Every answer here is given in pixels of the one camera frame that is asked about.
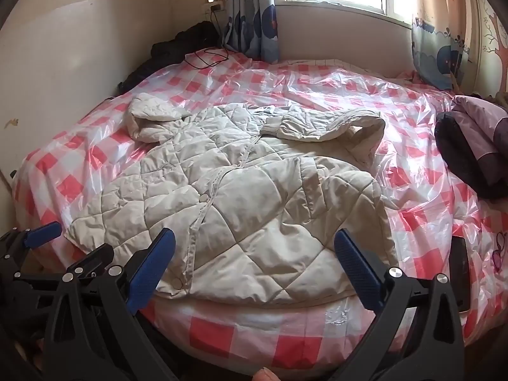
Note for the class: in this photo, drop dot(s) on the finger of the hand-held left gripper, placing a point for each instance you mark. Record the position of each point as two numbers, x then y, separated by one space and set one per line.
93 257
41 233

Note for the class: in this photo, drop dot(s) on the person's right hand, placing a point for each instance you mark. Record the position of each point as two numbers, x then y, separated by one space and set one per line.
268 376

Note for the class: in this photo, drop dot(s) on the small wall sticker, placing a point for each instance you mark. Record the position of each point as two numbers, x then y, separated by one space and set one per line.
12 124

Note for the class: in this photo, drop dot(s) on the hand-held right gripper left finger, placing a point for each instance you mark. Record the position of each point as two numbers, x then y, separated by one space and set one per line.
153 270

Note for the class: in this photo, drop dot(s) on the bed with checked plastic sheet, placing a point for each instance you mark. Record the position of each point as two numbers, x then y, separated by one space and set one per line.
337 87

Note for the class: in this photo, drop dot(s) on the blue patterned curtain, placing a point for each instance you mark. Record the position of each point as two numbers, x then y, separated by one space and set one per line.
254 20

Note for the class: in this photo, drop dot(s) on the peach and blue curtain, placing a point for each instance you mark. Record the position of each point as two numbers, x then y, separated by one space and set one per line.
440 47

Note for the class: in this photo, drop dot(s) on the beige quilted jacket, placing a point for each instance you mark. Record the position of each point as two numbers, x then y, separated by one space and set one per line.
238 190

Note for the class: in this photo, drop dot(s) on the black phone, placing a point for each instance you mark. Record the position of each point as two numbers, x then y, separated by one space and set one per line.
458 270

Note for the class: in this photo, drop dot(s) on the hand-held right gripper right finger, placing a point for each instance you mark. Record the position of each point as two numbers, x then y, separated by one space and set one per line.
357 270

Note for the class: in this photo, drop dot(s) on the white wardrobe with tree decoration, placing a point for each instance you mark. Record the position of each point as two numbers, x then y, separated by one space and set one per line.
492 27

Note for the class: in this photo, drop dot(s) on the purple and black jacket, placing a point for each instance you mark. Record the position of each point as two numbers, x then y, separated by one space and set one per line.
472 135

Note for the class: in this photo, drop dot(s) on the black clothes pile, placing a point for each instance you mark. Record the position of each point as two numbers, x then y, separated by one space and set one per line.
178 43

